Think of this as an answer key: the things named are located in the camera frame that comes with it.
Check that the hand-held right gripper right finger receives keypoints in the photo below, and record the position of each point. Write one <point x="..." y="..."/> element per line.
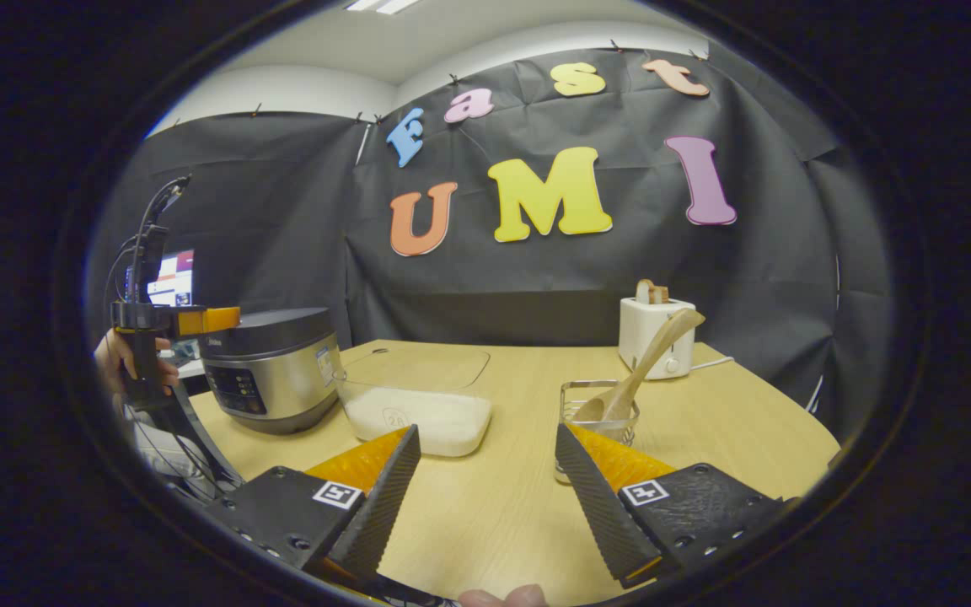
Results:
<point x="599" y="506"/>

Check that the wooden spoon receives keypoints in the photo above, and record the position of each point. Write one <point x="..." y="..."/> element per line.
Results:
<point x="650" y="358"/>

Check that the clear container of rice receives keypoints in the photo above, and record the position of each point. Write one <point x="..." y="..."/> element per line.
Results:
<point x="426" y="421"/>

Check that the white toaster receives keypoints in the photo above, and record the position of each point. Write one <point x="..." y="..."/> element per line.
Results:
<point x="646" y="337"/>

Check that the bread slice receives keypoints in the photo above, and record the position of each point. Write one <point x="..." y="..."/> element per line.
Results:
<point x="652" y="292"/>

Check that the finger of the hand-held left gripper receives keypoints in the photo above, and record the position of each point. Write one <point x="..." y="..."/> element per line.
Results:
<point x="211" y="320"/>

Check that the black and silver rice cooker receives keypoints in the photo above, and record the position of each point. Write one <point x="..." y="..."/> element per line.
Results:
<point x="275" y="371"/>

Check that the computer monitor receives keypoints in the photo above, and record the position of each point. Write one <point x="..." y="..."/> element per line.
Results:
<point x="174" y="282"/>

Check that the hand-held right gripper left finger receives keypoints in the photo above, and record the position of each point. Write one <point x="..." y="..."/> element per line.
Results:
<point x="376" y="514"/>

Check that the black backdrop cloth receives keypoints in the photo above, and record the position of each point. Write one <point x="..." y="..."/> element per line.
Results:
<point x="536" y="270"/>

